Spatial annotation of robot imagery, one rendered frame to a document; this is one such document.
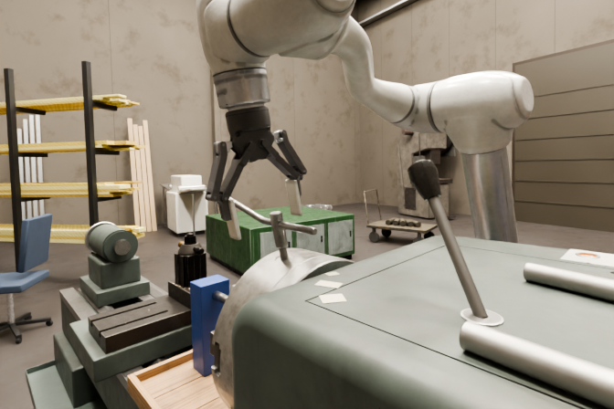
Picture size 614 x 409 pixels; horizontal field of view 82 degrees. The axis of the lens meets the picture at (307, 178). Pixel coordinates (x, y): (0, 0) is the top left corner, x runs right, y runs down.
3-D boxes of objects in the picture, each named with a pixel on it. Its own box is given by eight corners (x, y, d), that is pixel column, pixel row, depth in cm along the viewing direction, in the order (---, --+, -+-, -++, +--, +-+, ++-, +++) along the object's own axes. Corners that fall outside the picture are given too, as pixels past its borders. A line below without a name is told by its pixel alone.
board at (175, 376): (322, 379, 87) (322, 362, 87) (182, 468, 62) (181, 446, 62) (252, 337, 109) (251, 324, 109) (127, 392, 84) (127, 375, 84)
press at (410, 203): (471, 216, 850) (471, 97, 837) (437, 223, 778) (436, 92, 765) (419, 211, 975) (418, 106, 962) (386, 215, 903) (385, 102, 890)
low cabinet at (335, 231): (296, 241, 629) (295, 204, 626) (356, 259, 504) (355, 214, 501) (206, 257, 533) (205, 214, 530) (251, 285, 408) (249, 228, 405)
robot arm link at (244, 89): (203, 80, 60) (210, 115, 61) (227, 69, 53) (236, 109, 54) (248, 77, 66) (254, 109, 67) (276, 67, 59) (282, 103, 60)
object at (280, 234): (296, 272, 63) (283, 211, 61) (286, 277, 61) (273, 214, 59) (289, 269, 64) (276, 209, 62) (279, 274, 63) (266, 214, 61)
